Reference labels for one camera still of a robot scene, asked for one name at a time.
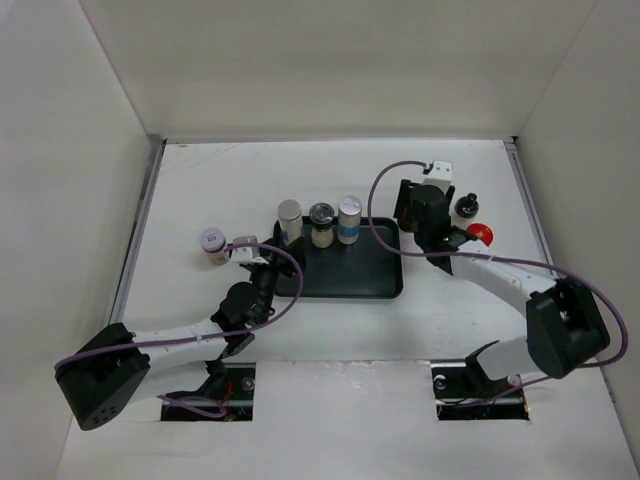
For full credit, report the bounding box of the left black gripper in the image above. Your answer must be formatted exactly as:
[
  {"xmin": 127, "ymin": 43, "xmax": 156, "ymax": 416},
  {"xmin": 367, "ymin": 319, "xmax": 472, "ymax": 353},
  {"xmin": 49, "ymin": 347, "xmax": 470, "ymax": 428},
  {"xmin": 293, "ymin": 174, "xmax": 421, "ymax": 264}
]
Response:
[{"xmin": 249, "ymin": 236, "xmax": 304, "ymax": 326}]

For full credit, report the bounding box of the silver lid salt jar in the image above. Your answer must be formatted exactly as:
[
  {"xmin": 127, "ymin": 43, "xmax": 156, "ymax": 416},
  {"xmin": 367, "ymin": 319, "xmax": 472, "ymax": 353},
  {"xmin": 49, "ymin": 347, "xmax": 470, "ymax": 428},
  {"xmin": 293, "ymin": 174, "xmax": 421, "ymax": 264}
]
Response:
[{"xmin": 277, "ymin": 199, "xmax": 303, "ymax": 246}]

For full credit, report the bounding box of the clear lid pepper shaker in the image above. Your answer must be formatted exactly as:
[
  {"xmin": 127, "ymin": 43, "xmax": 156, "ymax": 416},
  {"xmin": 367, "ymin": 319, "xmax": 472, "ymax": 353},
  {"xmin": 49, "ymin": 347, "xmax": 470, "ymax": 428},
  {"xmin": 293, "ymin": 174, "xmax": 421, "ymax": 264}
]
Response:
[{"xmin": 309, "ymin": 202, "xmax": 335, "ymax": 249}]

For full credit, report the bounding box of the white cap blue label bottle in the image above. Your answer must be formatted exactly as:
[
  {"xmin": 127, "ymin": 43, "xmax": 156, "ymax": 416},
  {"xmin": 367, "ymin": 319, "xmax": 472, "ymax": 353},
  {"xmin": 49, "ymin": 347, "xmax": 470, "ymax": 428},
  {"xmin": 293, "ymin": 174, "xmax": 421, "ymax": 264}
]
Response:
[{"xmin": 337, "ymin": 196, "xmax": 362, "ymax": 245}]

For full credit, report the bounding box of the red lid sauce jar front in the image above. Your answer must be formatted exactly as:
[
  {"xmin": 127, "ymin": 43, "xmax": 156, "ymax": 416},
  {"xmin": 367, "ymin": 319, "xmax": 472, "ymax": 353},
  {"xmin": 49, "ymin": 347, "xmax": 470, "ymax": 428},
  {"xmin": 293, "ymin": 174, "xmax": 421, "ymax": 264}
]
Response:
[{"xmin": 467, "ymin": 223, "xmax": 494, "ymax": 247}]

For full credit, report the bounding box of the red lid sauce jar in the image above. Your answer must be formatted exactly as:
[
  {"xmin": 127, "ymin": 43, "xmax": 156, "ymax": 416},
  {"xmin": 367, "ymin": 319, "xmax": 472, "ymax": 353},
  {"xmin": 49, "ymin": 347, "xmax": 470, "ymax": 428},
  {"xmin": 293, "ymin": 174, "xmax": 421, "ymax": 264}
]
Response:
[
  {"xmin": 397, "ymin": 219, "xmax": 414, "ymax": 233},
  {"xmin": 467, "ymin": 223, "xmax": 494, "ymax": 247}
]

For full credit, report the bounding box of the white lid small spice jar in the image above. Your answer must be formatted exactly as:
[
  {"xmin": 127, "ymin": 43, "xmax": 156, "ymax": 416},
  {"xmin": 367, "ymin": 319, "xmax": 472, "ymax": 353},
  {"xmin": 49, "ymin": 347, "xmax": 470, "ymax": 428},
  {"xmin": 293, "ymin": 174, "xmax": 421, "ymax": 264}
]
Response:
[{"xmin": 199, "ymin": 227, "xmax": 229, "ymax": 266}]

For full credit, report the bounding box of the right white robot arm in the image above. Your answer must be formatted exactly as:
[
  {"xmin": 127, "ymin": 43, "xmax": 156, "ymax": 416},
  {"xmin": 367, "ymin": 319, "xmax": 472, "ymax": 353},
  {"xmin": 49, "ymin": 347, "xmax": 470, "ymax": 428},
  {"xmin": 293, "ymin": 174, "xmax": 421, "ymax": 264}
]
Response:
[{"xmin": 394, "ymin": 180, "xmax": 610, "ymax": 396}]

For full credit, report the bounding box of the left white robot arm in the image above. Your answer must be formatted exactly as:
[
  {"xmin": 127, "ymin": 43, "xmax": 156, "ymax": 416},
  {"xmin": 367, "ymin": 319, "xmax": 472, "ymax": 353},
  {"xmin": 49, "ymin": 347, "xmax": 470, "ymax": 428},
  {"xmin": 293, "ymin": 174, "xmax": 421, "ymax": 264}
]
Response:
[{"xmin": 54, "ymin": 237, "xmax": 306, "ymax": 431}]

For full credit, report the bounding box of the black cap small bottle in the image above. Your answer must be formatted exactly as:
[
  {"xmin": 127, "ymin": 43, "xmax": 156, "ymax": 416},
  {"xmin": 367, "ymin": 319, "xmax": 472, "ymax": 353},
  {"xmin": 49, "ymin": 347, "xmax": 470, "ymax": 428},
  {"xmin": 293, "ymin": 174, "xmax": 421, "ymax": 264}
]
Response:
[{"xmin": 453, "ymin": 192, "xmax": 480, "ymax": 226}]

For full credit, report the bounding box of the black plastic tray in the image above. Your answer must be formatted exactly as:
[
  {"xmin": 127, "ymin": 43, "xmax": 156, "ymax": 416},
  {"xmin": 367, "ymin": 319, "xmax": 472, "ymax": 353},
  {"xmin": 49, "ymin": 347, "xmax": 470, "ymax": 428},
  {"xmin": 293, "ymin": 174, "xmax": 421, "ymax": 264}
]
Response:
[{"xmin": 301, "ymin": 216, "xmax": 404, "ymax": 299}]

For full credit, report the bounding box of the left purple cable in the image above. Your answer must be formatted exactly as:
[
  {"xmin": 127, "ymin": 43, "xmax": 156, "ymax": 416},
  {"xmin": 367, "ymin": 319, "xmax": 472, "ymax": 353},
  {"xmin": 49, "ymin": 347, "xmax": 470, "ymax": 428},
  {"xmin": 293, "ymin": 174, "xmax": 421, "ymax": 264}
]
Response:
[{"xmin": 53, "ymin": 243, "xmax": 305, "ymax": 381}]

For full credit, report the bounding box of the purple cable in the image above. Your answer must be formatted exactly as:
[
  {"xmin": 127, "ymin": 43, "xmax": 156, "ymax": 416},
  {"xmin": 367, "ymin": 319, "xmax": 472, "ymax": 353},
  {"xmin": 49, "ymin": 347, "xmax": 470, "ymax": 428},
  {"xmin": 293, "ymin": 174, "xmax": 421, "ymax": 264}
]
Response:
[
  {"xmin": 367, "ymin": 160, "xmax": 629, "ymax": 401},
  {"xmin": 53, "ymin": 243, "xmax": 305, "ymax": 381}
]

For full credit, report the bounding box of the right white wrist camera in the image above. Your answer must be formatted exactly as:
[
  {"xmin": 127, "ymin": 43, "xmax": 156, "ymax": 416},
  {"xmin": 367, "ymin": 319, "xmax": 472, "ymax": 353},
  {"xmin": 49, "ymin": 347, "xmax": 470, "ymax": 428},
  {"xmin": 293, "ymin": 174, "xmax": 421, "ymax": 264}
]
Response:
[{"xmin": 422, "ymin": 160, "xmax": 453, "ymax": 193}]

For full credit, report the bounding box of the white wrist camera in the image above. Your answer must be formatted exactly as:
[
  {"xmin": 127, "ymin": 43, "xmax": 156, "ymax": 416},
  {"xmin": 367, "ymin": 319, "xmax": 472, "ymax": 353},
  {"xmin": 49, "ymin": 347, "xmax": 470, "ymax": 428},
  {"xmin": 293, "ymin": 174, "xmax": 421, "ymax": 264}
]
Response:
[
  {"xmin": 422, "ymin": 160, "xmax": 453, "ymax": 193},
  {"xmin": 228, "ymin": 236, "xmax": 268, "ymax": 265}
]

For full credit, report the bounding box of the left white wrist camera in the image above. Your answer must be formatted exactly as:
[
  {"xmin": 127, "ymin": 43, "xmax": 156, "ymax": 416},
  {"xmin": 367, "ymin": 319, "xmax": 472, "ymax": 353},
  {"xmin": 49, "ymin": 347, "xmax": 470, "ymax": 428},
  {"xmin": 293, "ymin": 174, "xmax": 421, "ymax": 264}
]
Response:
[{"xmin": 228, "ymin": 236, "xmax": 268, "ymax": 265}]

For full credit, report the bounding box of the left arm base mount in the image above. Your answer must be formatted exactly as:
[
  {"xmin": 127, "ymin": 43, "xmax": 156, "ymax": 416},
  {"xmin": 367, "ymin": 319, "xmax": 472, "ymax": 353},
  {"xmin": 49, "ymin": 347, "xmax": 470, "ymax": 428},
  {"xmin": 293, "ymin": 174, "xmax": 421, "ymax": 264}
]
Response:
[{"xmin": 160, "ymin": 363, "xmax": 256, "ymax": 422}]

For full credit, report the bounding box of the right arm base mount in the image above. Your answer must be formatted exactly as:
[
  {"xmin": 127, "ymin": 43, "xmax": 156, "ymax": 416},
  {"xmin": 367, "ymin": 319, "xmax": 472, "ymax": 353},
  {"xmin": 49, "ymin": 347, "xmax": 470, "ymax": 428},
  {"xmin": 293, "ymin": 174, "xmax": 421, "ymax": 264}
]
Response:
[{"xmin": 431, "ymin": 343, "xmax": 529, "ymax": 421}]

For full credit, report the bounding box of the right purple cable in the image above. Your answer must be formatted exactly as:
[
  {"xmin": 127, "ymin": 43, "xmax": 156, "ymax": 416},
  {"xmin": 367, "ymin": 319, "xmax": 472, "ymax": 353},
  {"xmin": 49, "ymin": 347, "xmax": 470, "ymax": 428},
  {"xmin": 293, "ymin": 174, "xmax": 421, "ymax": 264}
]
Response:
[{"xmin": 367, "ymin": 160, "xmax": 629, "ymax": 401}]

